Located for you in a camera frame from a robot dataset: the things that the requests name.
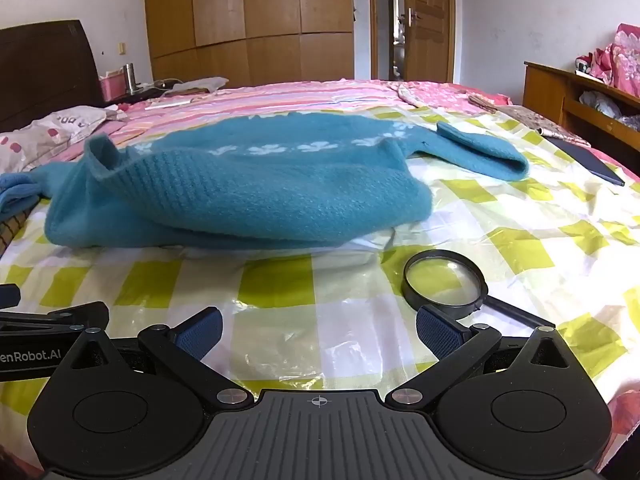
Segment grey printed pillow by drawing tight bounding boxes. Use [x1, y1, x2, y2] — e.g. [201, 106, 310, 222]
[0, 105, 109, 173]

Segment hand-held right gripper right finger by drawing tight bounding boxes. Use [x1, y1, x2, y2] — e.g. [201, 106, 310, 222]
[386, 304, 594, 409]

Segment pink floral quilt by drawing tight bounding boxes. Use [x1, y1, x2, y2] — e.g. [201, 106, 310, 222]
[390, 80, 511, 116]

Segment dark nightstand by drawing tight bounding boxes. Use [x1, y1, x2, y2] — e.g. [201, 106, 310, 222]
[102, 85, 167, 108]

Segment grey folded cloth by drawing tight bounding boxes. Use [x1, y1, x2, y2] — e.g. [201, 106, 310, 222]
[170, 76, 230, 94]

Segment green checkered plastic sheet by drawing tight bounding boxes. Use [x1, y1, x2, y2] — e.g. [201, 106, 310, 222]
[0, 105, 640, 461]

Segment black magnifying glass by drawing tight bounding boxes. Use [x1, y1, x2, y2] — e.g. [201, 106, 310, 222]
[401, 250, 556, 331]

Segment brown patterned cloth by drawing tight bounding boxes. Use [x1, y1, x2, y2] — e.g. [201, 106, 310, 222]
[467, 89, 591, 149]

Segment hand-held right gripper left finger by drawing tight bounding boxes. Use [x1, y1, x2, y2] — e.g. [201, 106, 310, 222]
[47, 306, 254, 410]

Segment pink striped bedsheet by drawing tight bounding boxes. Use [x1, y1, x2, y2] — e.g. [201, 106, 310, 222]
[100, 77, 640, 461]

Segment dark wooden headboard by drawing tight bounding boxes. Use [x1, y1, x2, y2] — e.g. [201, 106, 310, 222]
[0, 20, 108, 133]

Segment brown wooden wardrobe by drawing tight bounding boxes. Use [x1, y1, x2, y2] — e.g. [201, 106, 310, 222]
[143, 0, 357, 90]

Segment wooden shelf cabinet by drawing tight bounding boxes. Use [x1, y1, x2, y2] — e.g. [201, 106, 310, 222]
[523, 61, 640, 153]

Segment dark flat notebook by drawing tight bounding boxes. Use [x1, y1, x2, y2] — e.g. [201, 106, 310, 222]
[547, 136, 626, 187]

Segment pink plastic basket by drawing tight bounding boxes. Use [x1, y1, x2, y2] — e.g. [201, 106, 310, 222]
[99, 71, 127, 102]

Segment pink floral cloth bundle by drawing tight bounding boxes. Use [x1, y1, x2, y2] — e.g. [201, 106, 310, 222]
[575, 23, 640, 99]

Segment crumpled plastic bags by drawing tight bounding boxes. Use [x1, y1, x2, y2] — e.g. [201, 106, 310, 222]
[579, 90, 624, 120]

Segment teal fuzzy towel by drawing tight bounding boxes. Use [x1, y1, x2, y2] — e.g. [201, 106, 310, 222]
[0, 111, 531, 250]

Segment brown wooden door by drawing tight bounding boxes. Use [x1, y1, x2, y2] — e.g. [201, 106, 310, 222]
[402, 0, 457, 83]

